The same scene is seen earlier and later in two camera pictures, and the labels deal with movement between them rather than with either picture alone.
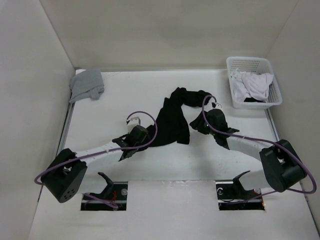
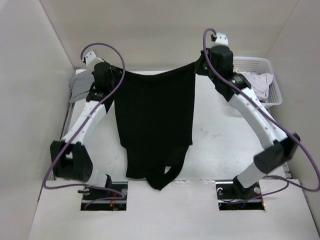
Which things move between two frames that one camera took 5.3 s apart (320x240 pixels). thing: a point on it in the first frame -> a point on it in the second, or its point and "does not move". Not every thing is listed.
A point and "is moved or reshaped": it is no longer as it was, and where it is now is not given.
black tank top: (172, 124) is moved or reshaped
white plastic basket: (255, 65) does not move
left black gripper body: (139, 144) -> (112, 83)
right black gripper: (197, 124) -> (199, 69)
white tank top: (247, 84) does not move
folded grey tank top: (88, 84) does not move
